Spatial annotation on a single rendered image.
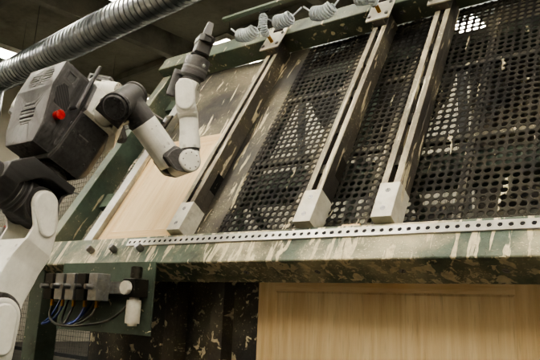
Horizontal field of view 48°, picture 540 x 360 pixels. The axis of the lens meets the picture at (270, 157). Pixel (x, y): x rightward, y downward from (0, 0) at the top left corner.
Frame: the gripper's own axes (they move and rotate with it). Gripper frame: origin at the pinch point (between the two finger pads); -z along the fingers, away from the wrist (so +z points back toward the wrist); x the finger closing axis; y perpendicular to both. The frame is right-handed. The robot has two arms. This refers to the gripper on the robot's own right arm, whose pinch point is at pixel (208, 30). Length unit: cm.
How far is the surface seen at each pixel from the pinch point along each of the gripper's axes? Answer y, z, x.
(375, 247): 50, 58, -66
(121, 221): -3, 73, 39
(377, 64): 62, -10, -9
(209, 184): 20, 51, 9
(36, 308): -21, 116, 51
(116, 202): -6, 67, 49
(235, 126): 25.2, 24.8, 21.2
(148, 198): 4, 62, 38
